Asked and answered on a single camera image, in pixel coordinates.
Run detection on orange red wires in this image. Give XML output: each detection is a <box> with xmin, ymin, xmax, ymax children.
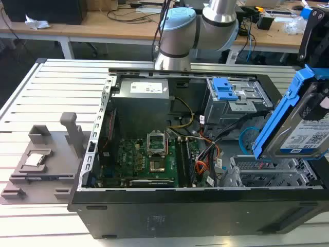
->
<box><xmin>195</xmin><ymin>143</ymin><xmax>223</xmax><ymax>179</ymax></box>

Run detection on green motherboard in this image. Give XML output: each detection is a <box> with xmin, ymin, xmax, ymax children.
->
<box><xmin>99</xmin><ymin>136</ymin><xmax>214</xmax><ymax>188</ymax></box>

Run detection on CPU socket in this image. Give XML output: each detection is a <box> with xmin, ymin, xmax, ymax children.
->
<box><xmin>149</xmin><ymin>157</ymin><xmax>167</xmax><ymax>173</ymax></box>

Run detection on white crumpled paper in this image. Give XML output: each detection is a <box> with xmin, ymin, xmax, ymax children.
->
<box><xmin>24</xmin><ymin>14</ymin><xmax>51</xmax><ymax>31</ymax></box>

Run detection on grey parts rack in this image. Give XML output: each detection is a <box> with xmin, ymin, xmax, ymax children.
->
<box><xmin>0</xmin><ymin>112</ymin><xmax>93</xmax><ymax>206</ymax></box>

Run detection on grey metal drive cage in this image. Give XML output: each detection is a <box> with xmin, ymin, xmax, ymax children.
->
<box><xmin>202</xmin><ymin>76</ymin><xmax>275</xmax><ymax>126</ymax></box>

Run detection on black wire bundle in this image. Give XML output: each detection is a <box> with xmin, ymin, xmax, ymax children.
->
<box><xmin>203</xmin><ymin>112</ymin><xmax>273</xmax><ymax>186</ymax></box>

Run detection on blue flat disk wire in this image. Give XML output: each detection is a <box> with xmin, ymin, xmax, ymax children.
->
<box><xmin>238</xmin><ymin>125</ymin><xmax>261</xmax><ymax>157</ymax></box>

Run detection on hard disk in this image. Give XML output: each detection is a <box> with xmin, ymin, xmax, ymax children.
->
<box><xmin>251</xmin><ymin>64</ymin><xmax>329</xmax><ymax>162</ymax></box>

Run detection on metal disk bay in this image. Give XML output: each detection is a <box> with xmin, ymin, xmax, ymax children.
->
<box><xmin>229</xmin><ymin>153</ymin><xmax>325</xmax><ymax>189</ymax></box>

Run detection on metal socket cover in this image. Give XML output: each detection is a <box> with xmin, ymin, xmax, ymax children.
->
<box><xmin>146</xmin><ymin>132</ymin><xmax>167</xmax><ymax>157</ymax></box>

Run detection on small black device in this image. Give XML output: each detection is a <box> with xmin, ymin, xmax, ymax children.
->
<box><xmin>256</xmin><ymin>14</ymin><xmax>274</xmax><ymax>31</ymax></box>

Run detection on grey power supply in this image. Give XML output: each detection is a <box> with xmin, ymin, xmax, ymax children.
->
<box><xmin>111</xmin><ymin>78</ymin><xmax>172</xmax><ymax>132</ymax></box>

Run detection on wooden desk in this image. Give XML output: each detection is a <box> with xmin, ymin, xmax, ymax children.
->
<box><xmin>0</xmin><ymin>0</ymin><xmax>329</xmax><ymax>60</ymax></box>

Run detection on black RAM slot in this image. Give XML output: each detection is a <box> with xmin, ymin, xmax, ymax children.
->
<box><xmin>177</xmin><ymin>138</ymin><xmax>188</xmax><ymax>187</ymax></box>
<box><xmin>186</xmin><ymin>140</ymin><xmax>197</xmax><ymax>187</ymax></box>

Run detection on black PC case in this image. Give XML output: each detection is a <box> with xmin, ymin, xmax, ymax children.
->
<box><xmin>67</xmin><ymin>67</ymin><xmax>329</xmax><ymax>240</ymax></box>

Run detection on blue plastic cage latch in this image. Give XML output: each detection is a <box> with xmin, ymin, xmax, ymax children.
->
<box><xmin>212</xmin><ymin>77</ymin><xmax>239</xmax><ymax>102</ymax></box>

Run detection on silver CPU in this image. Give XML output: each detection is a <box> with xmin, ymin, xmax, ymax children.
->
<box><xmin>25</xmin><ymin>153</ymin><xmax>46</xmax><ymax>167</ymax></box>

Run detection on large black box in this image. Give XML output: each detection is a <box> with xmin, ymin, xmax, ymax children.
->
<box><xmin>0</xmin><ymin>0</ymin><xmax>88</xmax><ymax>26</ymax></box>

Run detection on yellow black power wires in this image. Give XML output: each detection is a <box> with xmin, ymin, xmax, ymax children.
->
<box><xmin>166</xmin><ymin>96</ymin><xmax>195</xmax><ymax>129</ymax></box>

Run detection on clear plastic bag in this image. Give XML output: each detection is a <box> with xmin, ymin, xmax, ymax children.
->
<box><xmin>283</xmin><ymin>16</ymin><xmax>308</xmax><ymax>36</ymax></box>

